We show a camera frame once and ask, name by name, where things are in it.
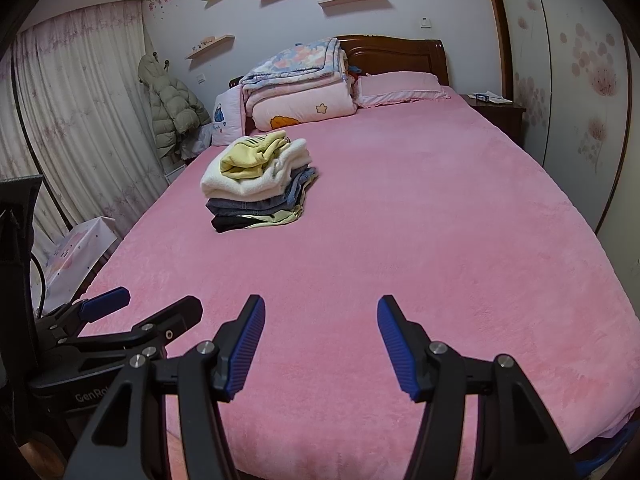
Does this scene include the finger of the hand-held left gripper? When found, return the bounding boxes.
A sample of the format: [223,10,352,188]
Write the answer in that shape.
[36,286,132,347]
[59,295,205,362]

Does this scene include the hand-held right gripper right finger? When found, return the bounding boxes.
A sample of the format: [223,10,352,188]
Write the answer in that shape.
[376,295,576,480]

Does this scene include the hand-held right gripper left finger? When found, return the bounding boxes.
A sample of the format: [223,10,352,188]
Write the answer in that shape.
[62,294,267,480]

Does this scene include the yellow knit sweater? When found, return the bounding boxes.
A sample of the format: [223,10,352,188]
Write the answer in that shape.
[220,130,293,181]

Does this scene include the pile of folded clothes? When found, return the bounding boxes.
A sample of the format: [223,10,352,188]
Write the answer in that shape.
[200,137,313,200]

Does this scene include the white printed bag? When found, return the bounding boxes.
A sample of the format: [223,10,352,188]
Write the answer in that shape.
[32,216,122,314]

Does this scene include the black garment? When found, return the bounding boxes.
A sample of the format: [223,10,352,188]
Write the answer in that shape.
[211,212,261,234]

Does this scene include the black stand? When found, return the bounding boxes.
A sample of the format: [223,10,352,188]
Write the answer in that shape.
[0,174,44,313]

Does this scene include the dark blue jeans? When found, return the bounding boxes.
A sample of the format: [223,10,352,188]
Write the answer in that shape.
[206,192,306,216]

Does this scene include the pale yellow-green garment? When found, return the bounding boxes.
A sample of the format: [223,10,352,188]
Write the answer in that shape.
[235,205,305,231]

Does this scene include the bed with pink blanket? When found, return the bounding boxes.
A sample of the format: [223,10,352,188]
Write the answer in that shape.
[77,85,640,480]

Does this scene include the light blue jeans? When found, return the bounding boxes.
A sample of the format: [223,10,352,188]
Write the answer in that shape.
[270,165,319,206]

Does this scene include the floral white curtain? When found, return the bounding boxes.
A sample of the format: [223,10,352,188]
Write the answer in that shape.
[0,0,167,261]

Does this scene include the olive puffer coat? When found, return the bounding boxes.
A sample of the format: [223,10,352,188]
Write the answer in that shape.
[138,54,212,166]

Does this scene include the white printed cushion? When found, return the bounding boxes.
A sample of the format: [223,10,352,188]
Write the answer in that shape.
[211,87,249,147]

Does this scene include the pink folded quilt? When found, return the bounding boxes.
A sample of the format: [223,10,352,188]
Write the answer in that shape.
[250,77,359,134]

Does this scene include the blue plastic item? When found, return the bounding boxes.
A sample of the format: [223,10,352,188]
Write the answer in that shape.
[575,425,640,480]

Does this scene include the dark wooden nightstand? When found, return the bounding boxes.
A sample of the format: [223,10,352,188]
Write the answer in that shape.
[459,92,528,149]

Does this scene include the pink pillow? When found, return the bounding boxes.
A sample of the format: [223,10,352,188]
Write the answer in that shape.
[355,71,452,109]

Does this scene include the floral folded quilt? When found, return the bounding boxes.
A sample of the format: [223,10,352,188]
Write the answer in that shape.
[239,37,351,106]

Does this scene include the dark wooden headboard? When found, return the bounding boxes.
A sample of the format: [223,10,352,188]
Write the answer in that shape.
[229,35,453,102]

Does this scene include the floral wardrobe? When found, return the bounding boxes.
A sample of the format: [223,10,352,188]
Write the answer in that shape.
[480,0,640,271]

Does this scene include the black cable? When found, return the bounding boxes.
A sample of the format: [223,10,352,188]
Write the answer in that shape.
[29,252,49,317]

